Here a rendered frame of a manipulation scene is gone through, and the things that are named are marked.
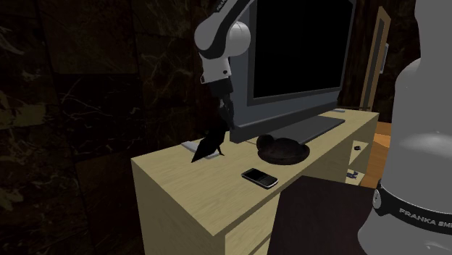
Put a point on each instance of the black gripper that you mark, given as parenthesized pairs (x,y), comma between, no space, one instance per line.
(221,90)

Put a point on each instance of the black angular figure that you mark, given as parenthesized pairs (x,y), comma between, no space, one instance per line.
(209,143)

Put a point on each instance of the white flat tablet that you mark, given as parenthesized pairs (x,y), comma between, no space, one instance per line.
(189,145)

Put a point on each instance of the dark brown round bowl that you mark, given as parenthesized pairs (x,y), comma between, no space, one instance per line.
(282,152)

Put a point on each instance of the grey flat screen television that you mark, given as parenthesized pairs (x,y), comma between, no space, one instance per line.
(300,46)

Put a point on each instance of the black mobile phone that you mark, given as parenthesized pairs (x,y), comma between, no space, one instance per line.
(259,178)

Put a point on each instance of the light wooden chest of drawers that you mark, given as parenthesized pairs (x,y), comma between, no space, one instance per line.
(197,190)

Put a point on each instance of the small grey remote control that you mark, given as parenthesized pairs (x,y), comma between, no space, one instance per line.
(338,110)

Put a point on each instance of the wooden framed door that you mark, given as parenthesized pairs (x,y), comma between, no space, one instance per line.
(376,60)

